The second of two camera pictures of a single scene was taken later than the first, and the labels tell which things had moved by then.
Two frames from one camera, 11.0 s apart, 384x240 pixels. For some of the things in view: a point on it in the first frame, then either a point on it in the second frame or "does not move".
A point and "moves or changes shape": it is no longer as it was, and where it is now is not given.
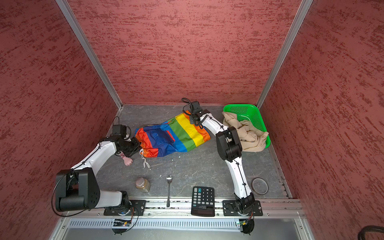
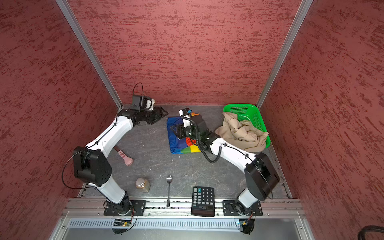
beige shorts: x=251 y=139 does not move
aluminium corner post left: x=90 y=51 does not move
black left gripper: x=136 y=148 → x=158 y=115
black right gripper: x=193 y=120 → x=181 y=132
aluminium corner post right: x=302 y=11 does not move
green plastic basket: x=249 y=112 does not move
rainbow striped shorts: x=178 y=135 moves or changes shape
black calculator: x=203 y=201 does not move
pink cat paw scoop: x=128 y=161 does not move
